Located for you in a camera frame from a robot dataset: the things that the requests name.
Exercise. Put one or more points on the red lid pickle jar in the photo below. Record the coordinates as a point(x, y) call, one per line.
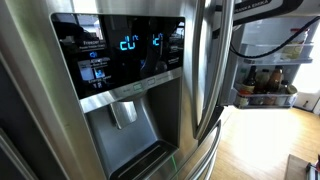
point(294, 48)

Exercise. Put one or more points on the open right fridge door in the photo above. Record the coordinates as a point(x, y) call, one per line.
point(277, 31)

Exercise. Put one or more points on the left fridge door handle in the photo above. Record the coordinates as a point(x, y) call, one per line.
point(211, 40)

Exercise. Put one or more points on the light sauce bottle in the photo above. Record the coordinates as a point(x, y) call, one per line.
point(262, 78)

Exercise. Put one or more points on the small jar gold lid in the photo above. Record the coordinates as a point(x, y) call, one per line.
point(290, 89)

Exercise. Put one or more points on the lower door shelf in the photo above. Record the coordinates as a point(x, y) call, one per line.
point(246, 100)

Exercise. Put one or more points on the black fridge control panel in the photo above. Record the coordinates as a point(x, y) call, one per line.
point(104, 52)

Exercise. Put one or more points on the dark sauce bottle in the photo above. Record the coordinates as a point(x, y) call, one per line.
point(250, 82)

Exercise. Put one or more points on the door shelf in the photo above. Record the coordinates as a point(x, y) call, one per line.
point(250, 50)
point(246, 100)

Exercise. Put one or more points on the water dispenser recess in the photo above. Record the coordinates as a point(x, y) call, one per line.
point(139, 149)

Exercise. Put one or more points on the fridge drawer handle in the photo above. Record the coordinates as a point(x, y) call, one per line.
point(203, 169)

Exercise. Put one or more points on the middle door shelf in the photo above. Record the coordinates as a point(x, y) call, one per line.
point(250, 50)

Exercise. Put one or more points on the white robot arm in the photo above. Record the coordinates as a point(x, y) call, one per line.
point(246, 11)

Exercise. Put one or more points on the brown sauce bottle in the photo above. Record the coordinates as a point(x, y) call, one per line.
point(275, 79)

